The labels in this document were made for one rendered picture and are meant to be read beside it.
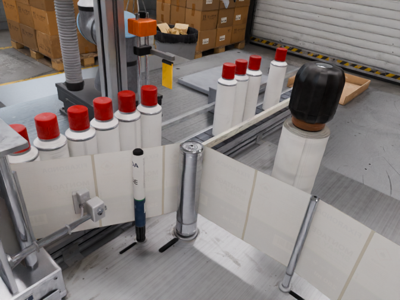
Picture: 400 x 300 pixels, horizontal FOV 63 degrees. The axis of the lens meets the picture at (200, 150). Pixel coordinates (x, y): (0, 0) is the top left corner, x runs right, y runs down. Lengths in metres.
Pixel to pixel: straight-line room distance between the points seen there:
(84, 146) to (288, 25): 5.00
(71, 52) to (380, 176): 0.83
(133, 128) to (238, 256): 0.31
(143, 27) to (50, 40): 3.39
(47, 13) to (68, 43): 3.37
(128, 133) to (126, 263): 0.24
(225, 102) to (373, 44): 4.23
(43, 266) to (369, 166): 0.86
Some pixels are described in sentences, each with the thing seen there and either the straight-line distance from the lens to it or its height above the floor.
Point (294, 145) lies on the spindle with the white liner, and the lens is 0.60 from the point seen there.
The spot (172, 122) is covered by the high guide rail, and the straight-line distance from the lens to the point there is 0.80.
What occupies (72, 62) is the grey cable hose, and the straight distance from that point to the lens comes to 0.66.
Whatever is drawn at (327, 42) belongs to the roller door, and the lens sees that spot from 5.20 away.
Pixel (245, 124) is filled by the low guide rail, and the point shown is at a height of 0.91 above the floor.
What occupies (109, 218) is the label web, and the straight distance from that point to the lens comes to 0.57.
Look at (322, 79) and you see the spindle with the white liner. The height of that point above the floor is 1.17.
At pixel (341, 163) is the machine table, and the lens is 1.02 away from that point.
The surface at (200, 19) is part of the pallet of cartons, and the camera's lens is 4.46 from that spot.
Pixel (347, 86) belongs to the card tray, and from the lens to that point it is 1.67.
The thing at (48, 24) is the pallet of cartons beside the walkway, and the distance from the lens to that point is 4.03.
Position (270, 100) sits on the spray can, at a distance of 1.09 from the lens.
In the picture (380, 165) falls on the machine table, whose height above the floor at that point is 0.83.
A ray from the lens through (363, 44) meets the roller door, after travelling 5.03.
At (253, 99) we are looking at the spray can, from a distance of 0.96.
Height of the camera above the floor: 1.33
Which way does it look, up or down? 32 degrees down
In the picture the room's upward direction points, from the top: 5 degrees clockwise
